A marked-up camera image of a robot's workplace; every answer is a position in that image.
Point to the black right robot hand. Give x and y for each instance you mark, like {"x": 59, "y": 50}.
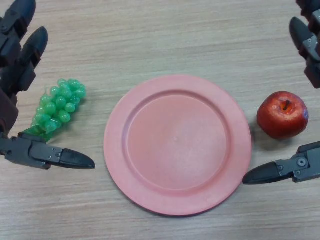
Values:
{"x": 307, "y": 50}

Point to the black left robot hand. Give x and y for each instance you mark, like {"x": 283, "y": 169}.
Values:
{"x": 15, "y": 75}

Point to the green grape bunch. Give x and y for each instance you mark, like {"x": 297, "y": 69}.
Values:
{"x": 56, "y": 107}

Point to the pink round plate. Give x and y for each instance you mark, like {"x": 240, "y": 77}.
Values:
{"x": 177, "y": 145}

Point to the red apple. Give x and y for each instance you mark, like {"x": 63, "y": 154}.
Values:
{"x": 282, "y": 115}

